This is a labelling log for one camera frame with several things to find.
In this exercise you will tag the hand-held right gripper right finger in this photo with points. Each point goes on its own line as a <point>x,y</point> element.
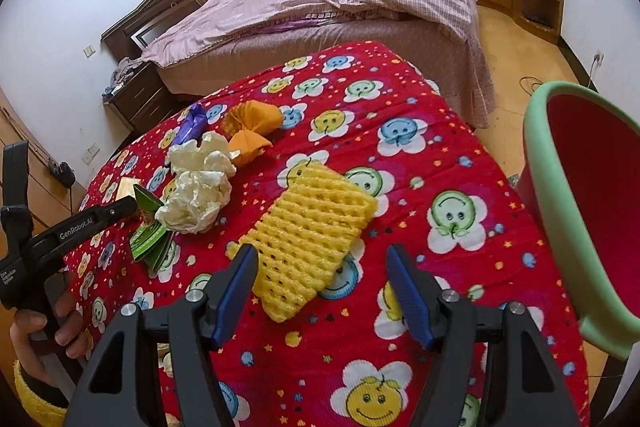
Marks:
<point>410,297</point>

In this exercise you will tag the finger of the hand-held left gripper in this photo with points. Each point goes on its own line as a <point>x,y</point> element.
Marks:
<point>16,177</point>
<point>90,227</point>

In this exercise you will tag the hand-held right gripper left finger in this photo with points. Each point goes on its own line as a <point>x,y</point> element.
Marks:
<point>235,292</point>

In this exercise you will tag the green snack packet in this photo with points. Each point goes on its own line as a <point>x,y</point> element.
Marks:
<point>150,243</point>
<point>148,205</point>

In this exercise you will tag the yellow foam fruit net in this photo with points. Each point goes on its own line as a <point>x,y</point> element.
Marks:
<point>310,227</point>

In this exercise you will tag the red bucket with green rim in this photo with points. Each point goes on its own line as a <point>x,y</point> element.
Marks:
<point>590,187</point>

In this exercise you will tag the person's left forearm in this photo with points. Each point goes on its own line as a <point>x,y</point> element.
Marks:
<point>35,402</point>

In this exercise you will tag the person's left hand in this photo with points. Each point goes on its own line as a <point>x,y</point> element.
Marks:
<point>30,337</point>

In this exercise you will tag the wooden wardrobe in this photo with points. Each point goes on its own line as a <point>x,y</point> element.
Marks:
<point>50,202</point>

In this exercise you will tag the black plug adapter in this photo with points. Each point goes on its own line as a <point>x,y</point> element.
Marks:
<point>61,172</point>

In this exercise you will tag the red printed flower blanket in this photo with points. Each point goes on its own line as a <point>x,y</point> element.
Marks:
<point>500,287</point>

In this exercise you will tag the dark wooden nightstand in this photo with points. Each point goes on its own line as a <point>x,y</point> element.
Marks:
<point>142,99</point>

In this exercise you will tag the purple wrapper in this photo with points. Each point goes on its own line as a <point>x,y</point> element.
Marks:
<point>192,122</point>

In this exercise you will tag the crumpled clothes on nightstand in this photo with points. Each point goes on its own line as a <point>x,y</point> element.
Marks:
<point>122,74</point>

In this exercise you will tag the orange paper wrapper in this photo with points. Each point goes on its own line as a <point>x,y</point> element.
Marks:
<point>252,117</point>

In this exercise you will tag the bed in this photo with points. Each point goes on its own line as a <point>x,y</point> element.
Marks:
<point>350,32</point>

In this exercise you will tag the wall light switch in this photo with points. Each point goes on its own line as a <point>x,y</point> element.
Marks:
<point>89,51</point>

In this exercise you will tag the wall socket with plug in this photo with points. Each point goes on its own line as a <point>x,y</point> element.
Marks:
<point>597,58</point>

